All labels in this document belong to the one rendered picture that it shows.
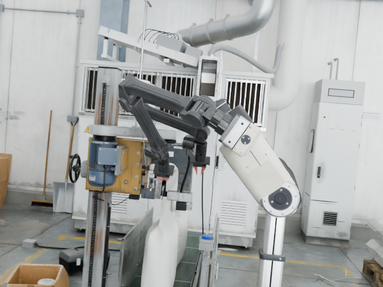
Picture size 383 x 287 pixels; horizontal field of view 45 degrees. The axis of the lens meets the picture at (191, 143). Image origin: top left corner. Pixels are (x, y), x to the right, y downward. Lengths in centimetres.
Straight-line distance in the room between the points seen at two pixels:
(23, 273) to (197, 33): 305
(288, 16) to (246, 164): 416
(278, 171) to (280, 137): 482
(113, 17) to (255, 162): 497
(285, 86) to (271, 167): 389
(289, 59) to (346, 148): 140
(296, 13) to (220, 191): 231
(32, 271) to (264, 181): 251
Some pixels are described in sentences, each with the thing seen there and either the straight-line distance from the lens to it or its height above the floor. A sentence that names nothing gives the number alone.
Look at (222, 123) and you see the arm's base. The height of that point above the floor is 149.
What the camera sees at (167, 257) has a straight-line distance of 273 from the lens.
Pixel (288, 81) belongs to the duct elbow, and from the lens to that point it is 570.
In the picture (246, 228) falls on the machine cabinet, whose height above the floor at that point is 28.
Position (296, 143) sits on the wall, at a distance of 671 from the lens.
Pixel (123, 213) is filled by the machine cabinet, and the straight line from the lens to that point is 560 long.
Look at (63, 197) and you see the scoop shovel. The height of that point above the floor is 22.
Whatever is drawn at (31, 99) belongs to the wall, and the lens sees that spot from 729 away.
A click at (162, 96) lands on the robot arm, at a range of 177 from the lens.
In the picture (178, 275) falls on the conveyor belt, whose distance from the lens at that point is 338.
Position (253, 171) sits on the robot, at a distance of 182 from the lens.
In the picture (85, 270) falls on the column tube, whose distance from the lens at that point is 295.
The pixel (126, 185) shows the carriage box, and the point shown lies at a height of 107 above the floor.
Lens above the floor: 149
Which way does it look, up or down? 3 degrees down
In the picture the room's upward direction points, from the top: 5 degrees clockwise
